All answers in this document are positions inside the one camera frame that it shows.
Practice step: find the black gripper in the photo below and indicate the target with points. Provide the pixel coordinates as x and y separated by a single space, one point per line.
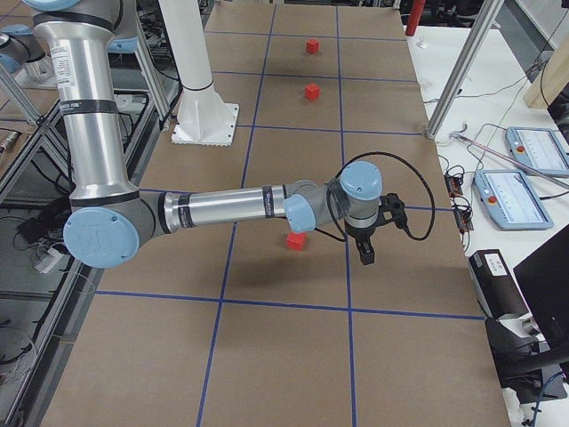
360 234

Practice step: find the red block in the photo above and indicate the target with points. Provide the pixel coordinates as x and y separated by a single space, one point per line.
296 241
312 91
312 46

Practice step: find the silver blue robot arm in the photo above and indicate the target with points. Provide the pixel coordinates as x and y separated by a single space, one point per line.
19 47
111 220

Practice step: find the small circuit board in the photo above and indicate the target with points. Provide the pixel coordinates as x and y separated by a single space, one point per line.
454 184

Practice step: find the black box with label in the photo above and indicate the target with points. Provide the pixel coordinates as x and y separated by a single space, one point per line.
497 292

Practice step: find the near blue teach pendant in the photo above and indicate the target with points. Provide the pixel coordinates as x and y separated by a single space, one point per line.
510 200

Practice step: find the blue teach pendant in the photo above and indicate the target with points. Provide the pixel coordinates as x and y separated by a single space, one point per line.
538 148
510 200

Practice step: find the black computer monitor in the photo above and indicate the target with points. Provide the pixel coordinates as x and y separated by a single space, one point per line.
543 280

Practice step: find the far blue teach pendant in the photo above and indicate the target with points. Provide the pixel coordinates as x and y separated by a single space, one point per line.
538 148

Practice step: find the red cylinder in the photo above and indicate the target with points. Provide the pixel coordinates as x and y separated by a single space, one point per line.
414 17

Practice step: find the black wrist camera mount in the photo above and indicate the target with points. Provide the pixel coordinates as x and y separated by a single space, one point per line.
392 210

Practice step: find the metal rod with handle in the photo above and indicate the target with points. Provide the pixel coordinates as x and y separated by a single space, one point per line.
549 176

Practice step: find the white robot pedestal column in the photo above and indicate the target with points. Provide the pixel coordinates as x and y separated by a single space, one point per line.
203 118

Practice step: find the aluminium frame post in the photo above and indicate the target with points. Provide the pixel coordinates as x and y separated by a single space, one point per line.
469 50

